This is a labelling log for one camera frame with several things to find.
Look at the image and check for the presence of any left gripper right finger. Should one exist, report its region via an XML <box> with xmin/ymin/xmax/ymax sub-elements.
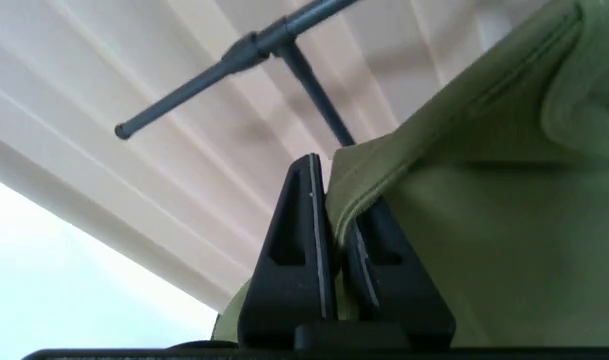
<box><xmin>344</xmin><ymin>197</ymin><xmax>457</xmax><ymax>350</ymax></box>

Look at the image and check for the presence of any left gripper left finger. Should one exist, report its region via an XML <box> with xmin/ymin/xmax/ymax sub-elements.
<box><xmin>237</xmin><ymin>153</ymin><xmax>338</xmax><ymax>350</ymax></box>

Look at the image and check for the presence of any green garment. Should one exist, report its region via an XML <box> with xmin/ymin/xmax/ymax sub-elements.
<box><xmin>211</xmin><ymin>0</ymin><xmax>609</xmax><ymax>349</ymax></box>

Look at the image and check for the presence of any black clothes rack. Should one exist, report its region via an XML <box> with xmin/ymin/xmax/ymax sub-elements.
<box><xmin>113</xmin><ymin>0</ymin><xmax>361</xmax><ymax>149</ymax></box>

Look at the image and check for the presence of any beige curtain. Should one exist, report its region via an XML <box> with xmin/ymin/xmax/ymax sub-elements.
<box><xmin>0</xmin><ymin>0</ymin><xmax>553</xmax><ymax>314</ymax></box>

